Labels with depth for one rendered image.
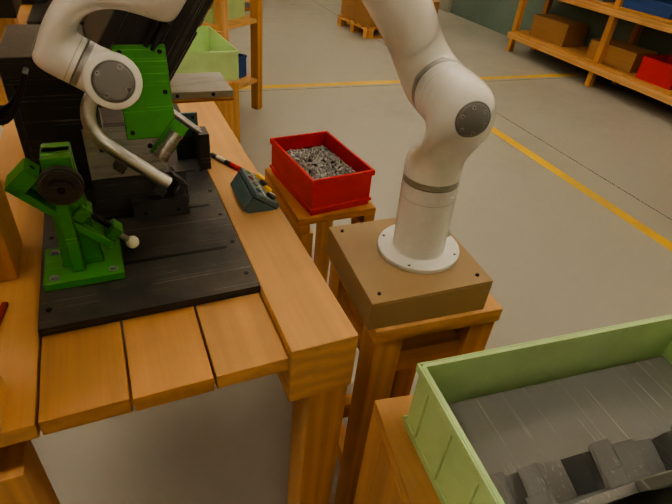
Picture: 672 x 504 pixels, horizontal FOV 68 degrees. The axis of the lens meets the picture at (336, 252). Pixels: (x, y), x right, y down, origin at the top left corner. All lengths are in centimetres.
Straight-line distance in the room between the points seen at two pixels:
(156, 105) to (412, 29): 66
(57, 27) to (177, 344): 55
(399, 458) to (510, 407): 23
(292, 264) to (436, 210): 34
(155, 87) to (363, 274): 66
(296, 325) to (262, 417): 100
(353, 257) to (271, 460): 95
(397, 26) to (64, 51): 51
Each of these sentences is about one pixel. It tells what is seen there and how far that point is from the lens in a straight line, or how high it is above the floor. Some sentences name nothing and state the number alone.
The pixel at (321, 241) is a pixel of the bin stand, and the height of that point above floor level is 49.
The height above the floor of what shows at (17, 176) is 114.
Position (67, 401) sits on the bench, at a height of 88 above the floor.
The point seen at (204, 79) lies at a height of 113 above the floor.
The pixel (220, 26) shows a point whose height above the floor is 73.
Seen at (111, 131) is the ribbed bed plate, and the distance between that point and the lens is 133.
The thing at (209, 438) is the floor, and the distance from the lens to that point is 193.
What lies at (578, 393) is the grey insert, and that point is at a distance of 111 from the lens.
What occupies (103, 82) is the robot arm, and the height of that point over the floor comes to 133.
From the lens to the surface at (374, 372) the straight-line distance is 118.
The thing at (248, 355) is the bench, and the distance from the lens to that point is 97.
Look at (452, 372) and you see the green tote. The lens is 92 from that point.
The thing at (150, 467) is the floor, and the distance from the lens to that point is 190.
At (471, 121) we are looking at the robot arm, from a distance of 92.
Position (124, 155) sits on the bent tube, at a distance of 119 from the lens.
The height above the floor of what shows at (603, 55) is 35.
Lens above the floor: 160
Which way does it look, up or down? 36 degrees down
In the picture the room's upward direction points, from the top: 6 degrees clockwise
